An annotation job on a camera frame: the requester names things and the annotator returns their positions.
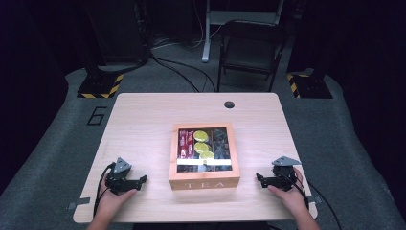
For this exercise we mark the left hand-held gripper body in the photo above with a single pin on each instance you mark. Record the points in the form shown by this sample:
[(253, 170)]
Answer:
[(118, 182)]

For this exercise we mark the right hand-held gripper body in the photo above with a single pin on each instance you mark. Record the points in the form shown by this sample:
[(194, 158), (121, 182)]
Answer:
[(284, 179)]

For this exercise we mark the wooden tea box glass lid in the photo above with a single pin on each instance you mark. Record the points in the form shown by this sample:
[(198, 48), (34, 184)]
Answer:
[(204, 179)]

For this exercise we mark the person's left hand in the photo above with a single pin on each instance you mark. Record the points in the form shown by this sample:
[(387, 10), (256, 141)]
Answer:
[(111, 202)]

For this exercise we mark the person's right hand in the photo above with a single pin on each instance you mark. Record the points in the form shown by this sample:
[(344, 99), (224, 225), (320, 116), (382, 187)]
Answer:
[(293, 199)]

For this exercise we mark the grey tape piece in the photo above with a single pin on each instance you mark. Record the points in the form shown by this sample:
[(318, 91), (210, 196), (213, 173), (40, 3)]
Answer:
[(314, 200), (79, 202)]

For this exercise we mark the red tea sachet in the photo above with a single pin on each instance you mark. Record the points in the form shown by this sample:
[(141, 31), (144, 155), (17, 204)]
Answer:
[(182, 143), (190, 145)]

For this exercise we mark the pile of dark tea packets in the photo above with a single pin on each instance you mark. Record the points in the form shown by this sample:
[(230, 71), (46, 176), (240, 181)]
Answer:
[(221, 143)]

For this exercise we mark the yellow round tea packet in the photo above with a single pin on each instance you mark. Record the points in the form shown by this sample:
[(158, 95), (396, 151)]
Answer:
[(201, 147), (207, 155), (201, 136)]

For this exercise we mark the black stand with striped base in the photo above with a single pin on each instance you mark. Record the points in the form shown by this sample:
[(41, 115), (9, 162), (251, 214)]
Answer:
[(311, 86), (99, 86)]

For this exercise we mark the black folding chair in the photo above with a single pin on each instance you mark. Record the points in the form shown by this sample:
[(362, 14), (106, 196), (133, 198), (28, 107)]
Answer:
[(252, 48)]

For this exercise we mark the dark equipment cabinet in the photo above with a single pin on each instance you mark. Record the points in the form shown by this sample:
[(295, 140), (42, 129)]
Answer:
[(121, 32)]

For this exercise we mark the white desk frame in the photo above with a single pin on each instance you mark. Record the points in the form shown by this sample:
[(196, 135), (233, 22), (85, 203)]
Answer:
[(207, 38)]

